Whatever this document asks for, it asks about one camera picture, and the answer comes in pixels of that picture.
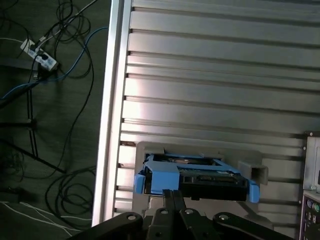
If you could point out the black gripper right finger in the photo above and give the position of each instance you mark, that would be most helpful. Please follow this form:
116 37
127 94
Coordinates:
192 225

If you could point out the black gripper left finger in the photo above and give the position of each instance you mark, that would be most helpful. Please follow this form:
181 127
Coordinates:
160 225

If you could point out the hard disk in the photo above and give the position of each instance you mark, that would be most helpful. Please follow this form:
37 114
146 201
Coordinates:
162 175

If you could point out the grey parts rack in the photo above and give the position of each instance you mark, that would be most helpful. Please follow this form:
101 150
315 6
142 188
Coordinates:
247 156

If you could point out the black PC case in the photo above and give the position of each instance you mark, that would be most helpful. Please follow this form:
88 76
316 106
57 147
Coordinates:
311 155

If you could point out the black stand legs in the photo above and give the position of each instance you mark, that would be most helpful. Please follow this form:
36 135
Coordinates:
32 125

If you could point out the white power strip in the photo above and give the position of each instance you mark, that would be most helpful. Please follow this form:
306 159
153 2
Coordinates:
37 56

